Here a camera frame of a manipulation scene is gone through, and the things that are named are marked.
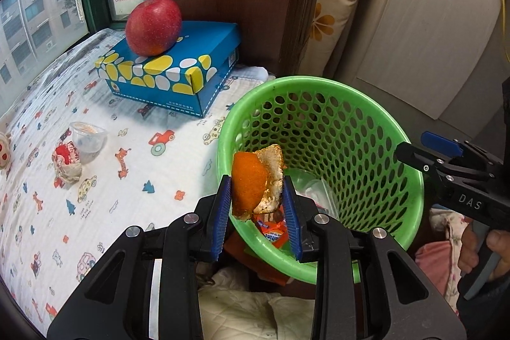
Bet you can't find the beige cushion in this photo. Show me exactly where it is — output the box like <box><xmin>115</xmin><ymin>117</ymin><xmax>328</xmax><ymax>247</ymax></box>
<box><xmin>327</xmin><ymin>0</ymin><xmax>510</xmax><ymax>121</ymax></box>

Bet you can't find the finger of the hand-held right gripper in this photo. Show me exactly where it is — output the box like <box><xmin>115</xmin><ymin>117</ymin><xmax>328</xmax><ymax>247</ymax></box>
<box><xmin>421</xmin><ymin>132</ymin><xmax>465</xmax><ymax>157</ymax></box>
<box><xmin>394</xmin><ymin>141</ymin><xmax>452</xmax><ymax>176</ymax></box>

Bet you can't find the pink cloth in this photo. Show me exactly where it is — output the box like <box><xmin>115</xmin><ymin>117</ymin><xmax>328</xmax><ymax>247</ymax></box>
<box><xmin>414</xmin><ymin>205</ymin><xmax>471</xmax><ymax>317</ymax></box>

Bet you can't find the orange peel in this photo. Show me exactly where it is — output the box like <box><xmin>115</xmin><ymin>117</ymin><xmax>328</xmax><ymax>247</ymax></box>
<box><xmin>231</xmin><ymin>144</ymin><xmax>288</xmax><ymax>222</ymax></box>

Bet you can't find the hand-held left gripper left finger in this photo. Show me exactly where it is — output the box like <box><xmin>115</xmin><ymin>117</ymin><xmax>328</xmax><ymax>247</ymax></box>
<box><xmin>47</xmin><ymin>176</ymin><xmax>232</xmax><ymax>340</ymax></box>

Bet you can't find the white quilted cloth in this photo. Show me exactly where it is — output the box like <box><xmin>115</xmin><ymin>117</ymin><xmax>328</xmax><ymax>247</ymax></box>
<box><xmin>197</xmin><ymin>266</ymin><xmax>319</xmax><ymax>340</ymax></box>

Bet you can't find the red apple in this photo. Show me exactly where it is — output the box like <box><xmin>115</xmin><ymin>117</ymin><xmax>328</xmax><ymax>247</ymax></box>
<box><xmin>125</xmin><ymin>0</ymin><xmax>183</xmax><ymax>56</ymax></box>

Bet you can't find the blue spotted cardboard box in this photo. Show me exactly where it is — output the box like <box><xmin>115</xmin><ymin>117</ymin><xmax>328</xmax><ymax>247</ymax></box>
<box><xmin>94</xmin><ymin>20</ymin><xmax>242</xmax><ymax>118</ymax></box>

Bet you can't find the small clear pudding cup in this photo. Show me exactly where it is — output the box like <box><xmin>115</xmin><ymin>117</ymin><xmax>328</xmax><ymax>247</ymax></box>
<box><xmin>69</xmin><ymin>122</ymin><xmax>107</xmax><ymax>154</ymax></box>

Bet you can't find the person's right forearm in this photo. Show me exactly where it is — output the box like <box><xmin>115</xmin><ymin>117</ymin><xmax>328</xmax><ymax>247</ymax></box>
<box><xmin>454</xmin><ymin>276</ymin><xmax>510</xmax><ymax>340</ymax></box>

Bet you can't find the green plastic basket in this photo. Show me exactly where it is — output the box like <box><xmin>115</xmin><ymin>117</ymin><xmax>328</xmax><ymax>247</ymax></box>
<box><xmin>217</xmin><ymin>75</ymin><xmax>425</xmax><ymax>283</ymax></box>

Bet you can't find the grey apartment building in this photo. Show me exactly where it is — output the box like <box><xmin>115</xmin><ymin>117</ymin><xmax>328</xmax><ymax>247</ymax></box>
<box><xmin>0</xmin><ymin>0</ymin><xmax>89</xmax><ymax>102</ymax></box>

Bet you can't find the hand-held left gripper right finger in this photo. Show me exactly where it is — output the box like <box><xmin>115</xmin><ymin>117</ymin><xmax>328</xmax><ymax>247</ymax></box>
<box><xmin>284</xmin><ymin>176</ymin><xmax>467</xmax><ymax>340</ymax></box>

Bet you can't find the clear plastic container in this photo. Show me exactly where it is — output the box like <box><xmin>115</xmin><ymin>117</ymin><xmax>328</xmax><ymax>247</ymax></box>
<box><xmin>285</xmin><ymin>169</ymin><xmax>341</xmax><ymax>223</ymax></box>

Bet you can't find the crumpled red white wrapper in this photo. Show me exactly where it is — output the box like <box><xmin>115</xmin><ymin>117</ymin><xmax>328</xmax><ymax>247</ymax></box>
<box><xmin>52</xmin><ymin>141</ymin><xmax>84</xmax><ymax>184</ymax></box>

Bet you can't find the orange snack wrapper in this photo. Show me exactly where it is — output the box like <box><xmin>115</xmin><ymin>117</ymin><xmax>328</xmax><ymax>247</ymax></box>
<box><xmin>253</xmin><ymin>205</ymin><xmax>289</xmax><ymax>249</ymax></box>

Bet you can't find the person's right hand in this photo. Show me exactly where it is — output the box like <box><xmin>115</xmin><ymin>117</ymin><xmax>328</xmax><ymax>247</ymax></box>
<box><xmin>457</xmin><ymin>226</ymin><xmax>510</xmax><ymax>283</ymax></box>

